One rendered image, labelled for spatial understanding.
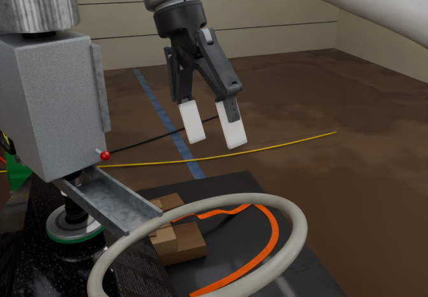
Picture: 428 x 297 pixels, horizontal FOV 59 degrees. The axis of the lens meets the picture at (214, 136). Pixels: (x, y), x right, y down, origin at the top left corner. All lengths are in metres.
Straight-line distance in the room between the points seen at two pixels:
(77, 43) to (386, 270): 2.16
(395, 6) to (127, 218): 0.87
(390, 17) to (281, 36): 6.55
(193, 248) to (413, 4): 2.07
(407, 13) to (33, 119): 0.96
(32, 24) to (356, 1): 0.82
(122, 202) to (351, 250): 1.81
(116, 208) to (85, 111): 0.31
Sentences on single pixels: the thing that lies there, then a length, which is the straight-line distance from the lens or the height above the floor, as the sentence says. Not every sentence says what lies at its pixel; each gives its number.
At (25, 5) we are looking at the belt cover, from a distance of 1.10.
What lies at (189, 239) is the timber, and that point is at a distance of 2.46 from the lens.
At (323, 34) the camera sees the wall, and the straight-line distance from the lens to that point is 7.54.
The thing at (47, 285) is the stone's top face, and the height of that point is 0.80.
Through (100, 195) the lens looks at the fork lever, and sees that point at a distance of 1.25.
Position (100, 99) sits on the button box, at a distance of 1.23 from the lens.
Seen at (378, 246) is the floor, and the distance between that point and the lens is 2.78.
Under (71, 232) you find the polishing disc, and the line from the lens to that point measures 1.45.
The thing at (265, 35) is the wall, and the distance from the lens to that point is 6.90.
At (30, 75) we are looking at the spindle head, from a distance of 1.14.
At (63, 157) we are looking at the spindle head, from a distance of 1.25.
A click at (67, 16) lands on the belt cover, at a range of 1.13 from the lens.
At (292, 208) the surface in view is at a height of 1.23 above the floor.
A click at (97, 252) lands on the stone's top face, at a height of 0.80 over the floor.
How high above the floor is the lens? 1.76
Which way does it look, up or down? 27 degrees down
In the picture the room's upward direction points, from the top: straight up
